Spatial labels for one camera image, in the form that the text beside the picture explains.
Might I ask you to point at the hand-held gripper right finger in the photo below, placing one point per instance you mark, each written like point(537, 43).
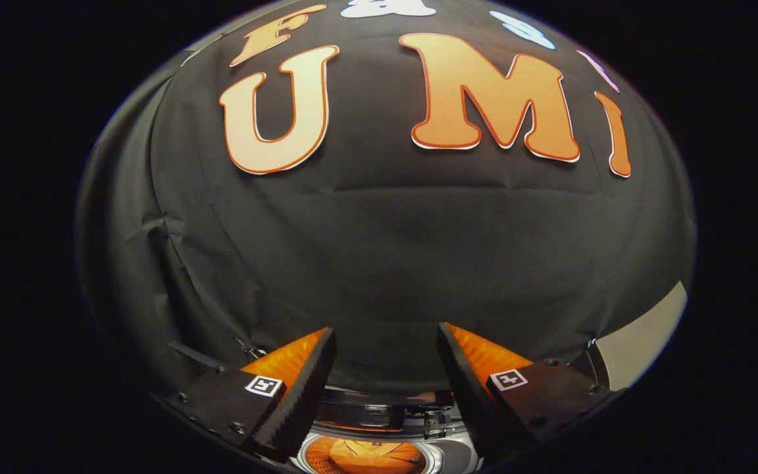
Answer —
point(471, 395)

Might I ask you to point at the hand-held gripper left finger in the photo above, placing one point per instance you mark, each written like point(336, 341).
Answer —
point(300, 401)

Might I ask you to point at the yellow polo shirt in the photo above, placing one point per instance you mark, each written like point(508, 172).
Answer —
point(366, 457)

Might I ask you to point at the dark washing machine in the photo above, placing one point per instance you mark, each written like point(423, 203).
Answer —
point(385, 415)

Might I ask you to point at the black backdrop cloth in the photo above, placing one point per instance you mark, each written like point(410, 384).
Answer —
point(385, 250)

